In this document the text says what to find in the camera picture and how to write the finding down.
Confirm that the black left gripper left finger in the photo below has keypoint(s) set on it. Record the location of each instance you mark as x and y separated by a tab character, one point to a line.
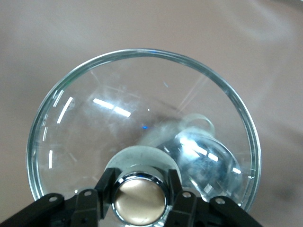
71	210

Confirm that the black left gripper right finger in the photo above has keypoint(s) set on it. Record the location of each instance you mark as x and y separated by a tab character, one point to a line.
194	212

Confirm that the brown table cloth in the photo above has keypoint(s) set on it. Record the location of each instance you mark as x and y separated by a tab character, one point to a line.
151	23

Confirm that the glass lid with gold knob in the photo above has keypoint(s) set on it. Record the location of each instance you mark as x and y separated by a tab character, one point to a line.
139	203

